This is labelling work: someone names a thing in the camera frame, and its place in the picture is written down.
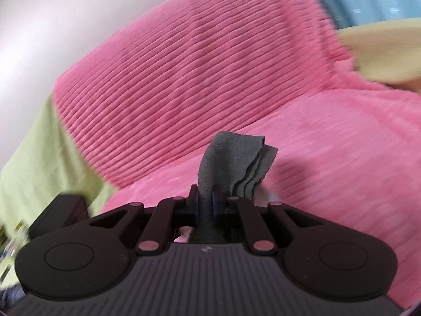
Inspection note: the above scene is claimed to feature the grey cleaning cloth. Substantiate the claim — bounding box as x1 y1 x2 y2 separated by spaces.
190 131 279 245

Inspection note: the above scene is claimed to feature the pink ribbed blanket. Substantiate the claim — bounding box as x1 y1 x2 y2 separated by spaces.
51 0 421 305

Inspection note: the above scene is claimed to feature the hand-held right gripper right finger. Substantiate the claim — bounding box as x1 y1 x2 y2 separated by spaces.
212 185 327 256

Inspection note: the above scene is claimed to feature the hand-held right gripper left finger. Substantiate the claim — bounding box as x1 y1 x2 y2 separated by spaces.
89 185 200 256

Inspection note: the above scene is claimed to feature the pale yellow cloth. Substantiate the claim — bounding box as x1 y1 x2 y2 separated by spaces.
336 16 421 87

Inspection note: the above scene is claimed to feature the light green bed sheet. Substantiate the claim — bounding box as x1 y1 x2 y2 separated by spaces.
0 95 119 238

